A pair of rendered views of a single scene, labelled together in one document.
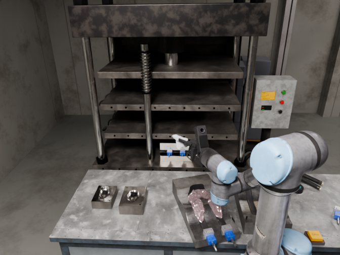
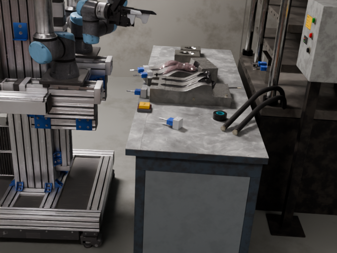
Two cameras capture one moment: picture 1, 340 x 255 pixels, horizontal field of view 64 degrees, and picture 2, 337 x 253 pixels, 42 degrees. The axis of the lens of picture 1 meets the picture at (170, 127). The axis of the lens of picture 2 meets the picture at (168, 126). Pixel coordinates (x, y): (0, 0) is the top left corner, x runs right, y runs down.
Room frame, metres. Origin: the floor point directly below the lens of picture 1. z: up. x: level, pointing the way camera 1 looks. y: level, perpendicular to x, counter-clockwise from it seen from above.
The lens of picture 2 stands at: (1.15, -3.17, 1.80)
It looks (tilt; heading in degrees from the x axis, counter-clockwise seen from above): 25 degrees down; 87
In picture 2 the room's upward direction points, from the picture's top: 3 degrees clockwise
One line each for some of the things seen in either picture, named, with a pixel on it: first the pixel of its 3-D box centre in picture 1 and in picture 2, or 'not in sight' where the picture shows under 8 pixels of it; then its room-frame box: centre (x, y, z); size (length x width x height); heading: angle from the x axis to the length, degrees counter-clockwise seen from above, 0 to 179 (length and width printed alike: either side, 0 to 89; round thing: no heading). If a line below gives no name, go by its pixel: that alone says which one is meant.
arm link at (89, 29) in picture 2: not in sight; (93, 30); (0.88, -1.15, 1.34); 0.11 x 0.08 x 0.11; 63
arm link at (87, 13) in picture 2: not in sight; (90, 9); (0.87, -1.16, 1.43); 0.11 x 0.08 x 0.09; 153
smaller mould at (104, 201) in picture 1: (104, 197); (190, 51); (1.48, 0.44, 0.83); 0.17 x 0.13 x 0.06; 176
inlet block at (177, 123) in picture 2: (338, 216); (170, 121); (1.27, -1.01, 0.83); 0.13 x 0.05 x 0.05; 150
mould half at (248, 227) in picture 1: (257, 197); (190, 87); (1.41, -0.56, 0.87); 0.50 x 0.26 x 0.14; 176
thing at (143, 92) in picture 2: not in sight; (136, 91); (1.07, -0.57, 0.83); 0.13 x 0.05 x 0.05; 170
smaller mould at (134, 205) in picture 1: (133, 200); (186, 56); (1.44, 0.25, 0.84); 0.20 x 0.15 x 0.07; 176
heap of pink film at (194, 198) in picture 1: (204, 201); (178, 65); (1.34, -0.20, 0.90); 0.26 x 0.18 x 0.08; 14
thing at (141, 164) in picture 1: (172, 145); (303, 82); (2.32, -0.02, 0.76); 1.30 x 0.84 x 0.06; 86
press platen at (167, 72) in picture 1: (171, 65); not in sight; (2.38, -0.02, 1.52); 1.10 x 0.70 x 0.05; 86
